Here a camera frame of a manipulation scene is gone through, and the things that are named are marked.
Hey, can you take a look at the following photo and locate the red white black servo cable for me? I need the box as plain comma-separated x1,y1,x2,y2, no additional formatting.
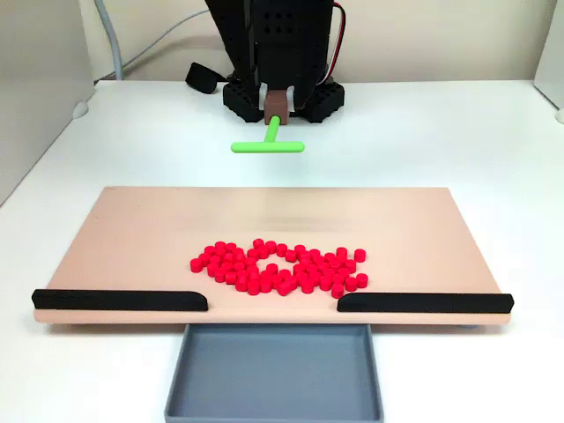
325,2,347,85

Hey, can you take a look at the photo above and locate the black edge rail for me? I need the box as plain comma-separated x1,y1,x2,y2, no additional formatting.
337,293,515,315
31,289,209,313

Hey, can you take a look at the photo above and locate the green T-shaped pusher tool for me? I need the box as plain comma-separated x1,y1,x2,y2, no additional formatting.
230,89,306,155

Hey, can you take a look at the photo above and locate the white side panel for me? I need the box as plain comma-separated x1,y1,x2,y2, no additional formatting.
532,0,564,111

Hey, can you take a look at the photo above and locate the thick grey cable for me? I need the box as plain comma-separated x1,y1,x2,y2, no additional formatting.
93,0,126,82

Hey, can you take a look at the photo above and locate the grey plastic tray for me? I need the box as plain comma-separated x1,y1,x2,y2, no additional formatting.
164,323,383,423

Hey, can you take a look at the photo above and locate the white USB cable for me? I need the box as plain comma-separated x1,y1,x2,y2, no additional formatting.
122,8,215,74

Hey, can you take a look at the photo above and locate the peach flat board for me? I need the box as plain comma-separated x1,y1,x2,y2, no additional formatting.
33,186,512,328

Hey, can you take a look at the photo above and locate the grey side panel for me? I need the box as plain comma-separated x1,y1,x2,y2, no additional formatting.
0,0,96,206

